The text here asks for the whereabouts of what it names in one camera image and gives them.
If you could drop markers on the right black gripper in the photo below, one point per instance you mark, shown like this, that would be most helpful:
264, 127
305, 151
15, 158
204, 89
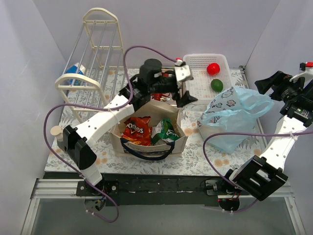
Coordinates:
277, 86

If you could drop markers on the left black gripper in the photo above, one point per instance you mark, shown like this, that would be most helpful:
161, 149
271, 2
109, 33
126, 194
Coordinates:
176, 89

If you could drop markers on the green lime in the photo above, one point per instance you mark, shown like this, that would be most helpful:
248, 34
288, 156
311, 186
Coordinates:
217, 85

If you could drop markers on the green snack bag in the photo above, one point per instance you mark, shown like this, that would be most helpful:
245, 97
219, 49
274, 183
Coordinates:
163, 132

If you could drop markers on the light blue plastic grocery bag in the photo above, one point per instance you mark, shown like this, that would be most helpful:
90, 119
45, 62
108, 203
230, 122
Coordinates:
233, 110

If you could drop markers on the red tomato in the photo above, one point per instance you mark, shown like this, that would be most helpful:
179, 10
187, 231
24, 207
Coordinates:
213, 69

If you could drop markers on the beige canvas tote bag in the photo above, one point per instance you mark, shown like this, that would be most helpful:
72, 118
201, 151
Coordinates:
157, 111

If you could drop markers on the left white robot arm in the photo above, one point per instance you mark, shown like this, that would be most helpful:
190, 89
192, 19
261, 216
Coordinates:
77, 141

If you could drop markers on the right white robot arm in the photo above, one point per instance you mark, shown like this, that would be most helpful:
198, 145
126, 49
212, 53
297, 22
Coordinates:
262, 175

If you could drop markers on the metal baking tray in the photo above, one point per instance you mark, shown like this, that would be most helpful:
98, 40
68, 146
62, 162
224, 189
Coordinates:
168, 100

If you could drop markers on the white plastic basket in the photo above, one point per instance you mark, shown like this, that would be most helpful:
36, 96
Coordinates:
200, 86

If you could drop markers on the orange Doritos chip bag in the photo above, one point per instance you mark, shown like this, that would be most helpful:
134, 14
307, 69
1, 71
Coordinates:
138, 131

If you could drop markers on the cream shoe rack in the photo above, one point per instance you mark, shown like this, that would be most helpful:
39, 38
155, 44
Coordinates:
99, 48

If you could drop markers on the floral table mat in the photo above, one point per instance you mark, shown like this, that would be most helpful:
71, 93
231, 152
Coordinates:
191, 162

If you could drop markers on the blue white carton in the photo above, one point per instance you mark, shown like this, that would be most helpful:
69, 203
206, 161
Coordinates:
74, 69

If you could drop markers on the green soap dispenser bottle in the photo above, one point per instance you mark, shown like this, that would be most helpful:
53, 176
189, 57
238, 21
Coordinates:
57, 132

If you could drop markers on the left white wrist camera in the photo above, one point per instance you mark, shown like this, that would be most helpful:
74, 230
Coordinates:
182, 71

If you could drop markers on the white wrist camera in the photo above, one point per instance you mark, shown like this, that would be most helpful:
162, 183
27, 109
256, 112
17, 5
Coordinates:
306, 71
182, 71

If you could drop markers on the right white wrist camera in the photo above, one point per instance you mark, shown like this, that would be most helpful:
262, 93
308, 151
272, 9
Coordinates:
306, 71

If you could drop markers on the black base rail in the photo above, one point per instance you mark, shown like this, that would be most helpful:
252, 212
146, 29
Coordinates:
136, 189

